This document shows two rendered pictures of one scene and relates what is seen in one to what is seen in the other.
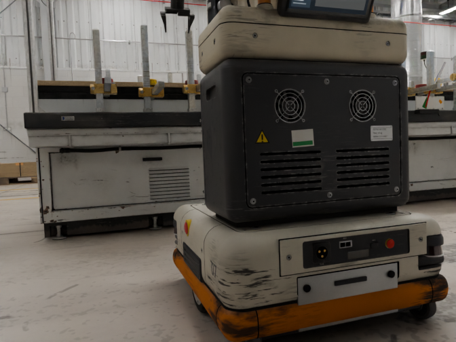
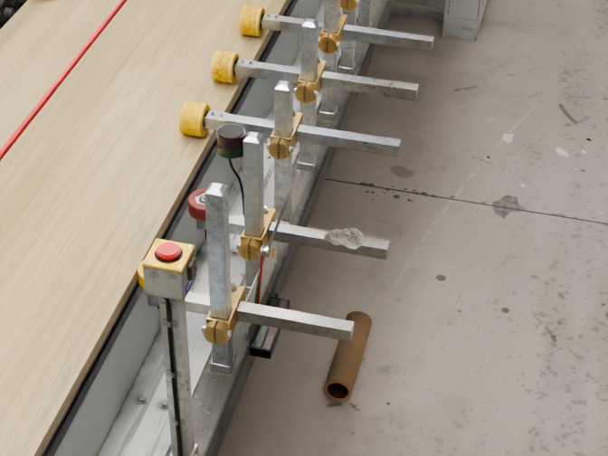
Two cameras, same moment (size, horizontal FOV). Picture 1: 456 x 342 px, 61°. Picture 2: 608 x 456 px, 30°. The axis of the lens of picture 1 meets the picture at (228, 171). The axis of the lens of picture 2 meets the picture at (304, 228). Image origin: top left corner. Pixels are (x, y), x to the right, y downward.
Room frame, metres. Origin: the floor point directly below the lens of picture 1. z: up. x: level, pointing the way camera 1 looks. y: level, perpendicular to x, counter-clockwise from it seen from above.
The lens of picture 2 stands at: (1.67, 0.13, 2.44)
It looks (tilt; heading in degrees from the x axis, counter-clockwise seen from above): 39 degrees down; 301
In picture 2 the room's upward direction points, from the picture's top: 1 degrees clockwise
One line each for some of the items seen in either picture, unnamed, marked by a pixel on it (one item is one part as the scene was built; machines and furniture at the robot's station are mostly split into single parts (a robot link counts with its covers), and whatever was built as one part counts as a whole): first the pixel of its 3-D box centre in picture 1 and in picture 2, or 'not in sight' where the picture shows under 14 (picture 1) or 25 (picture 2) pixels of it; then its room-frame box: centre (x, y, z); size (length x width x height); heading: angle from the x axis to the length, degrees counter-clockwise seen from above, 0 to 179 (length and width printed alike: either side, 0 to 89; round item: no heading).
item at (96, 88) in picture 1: (103, 89); not in sight; (2.07, 0.65, 0.83); 0.14 x 0.06 x 0.05; 108
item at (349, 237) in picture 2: not in sight; (345, 233); (2.60, -1.57, 0.87); 0.09 x 0.07 x 0.02; 18
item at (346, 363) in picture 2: not in sight; (348, 355); (2.79, -1.99, 0.04); 0.30 x 0.08 x 0.08; 108
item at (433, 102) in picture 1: (429, 103); (261, 282); (2.74, -1.45, 0.75); 0.26 x 0.01 x 0.10; 108
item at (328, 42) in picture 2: not in sight; (332, 33); (3.01, -2.20, 0.95); 0.14 x 0.06 x 0.05; 108
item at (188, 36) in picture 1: (190, 72); not in sight; (2.22, 0.19, 0.92); 0.04 x 0.04 x 0.48; 18
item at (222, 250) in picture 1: (286, 245); not in sight; (1.21, -0.18, 0.16); 0.67 x 0.64 x 0.25; 18
